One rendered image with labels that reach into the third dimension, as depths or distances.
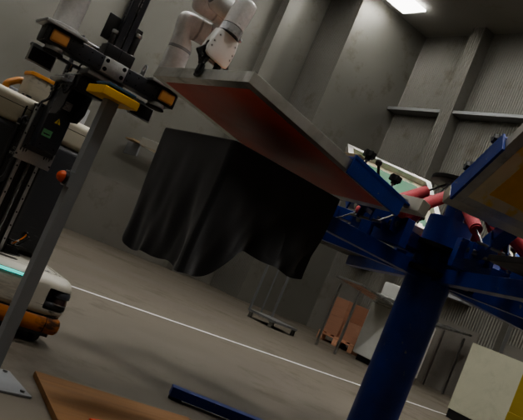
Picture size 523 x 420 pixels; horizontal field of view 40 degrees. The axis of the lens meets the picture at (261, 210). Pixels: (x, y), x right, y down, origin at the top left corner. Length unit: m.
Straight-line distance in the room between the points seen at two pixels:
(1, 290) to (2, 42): 9.72
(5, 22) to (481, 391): 8.96
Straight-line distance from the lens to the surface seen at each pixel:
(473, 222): 2.86
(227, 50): 2.35
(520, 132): 2.32
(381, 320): 10.70
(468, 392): 7.91
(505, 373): 7.72
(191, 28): 2.90
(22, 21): 12.58
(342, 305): 11.99
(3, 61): 12.47
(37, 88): 3.27
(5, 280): 2.94
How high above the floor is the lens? 0.62
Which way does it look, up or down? 5 degrees up
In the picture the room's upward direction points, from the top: 23 degrees clockwise
